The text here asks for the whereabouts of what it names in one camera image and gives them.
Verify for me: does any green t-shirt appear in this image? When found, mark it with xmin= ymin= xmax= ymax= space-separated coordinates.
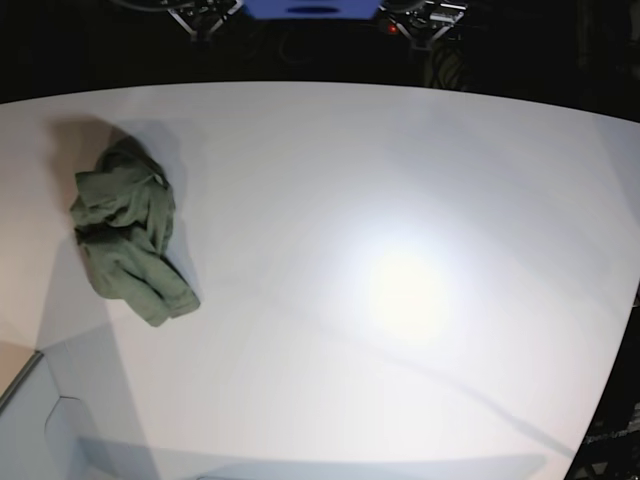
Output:
xmin=70 ymin=137 xmax=200 ymax=327

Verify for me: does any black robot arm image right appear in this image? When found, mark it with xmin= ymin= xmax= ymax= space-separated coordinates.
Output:
xmin=379 ymin=0 xmax=469 ymax=51

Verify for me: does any black robot arm image left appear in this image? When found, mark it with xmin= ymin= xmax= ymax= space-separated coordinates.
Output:
xmin=112 ymin=0 xmax=244 ymax=44

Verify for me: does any black power strip red light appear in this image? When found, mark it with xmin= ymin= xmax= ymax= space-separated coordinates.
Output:
xmin=379 ymin=18 xmax=486 ymax=42

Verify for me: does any blue box at top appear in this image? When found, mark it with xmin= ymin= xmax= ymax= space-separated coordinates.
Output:
xmin=244 ymin=0 xmax=382 ymax=20

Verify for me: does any grey panel at corner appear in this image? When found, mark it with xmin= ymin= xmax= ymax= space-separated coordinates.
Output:
xmin=1 ymin=353 xmax=89 ymax=480

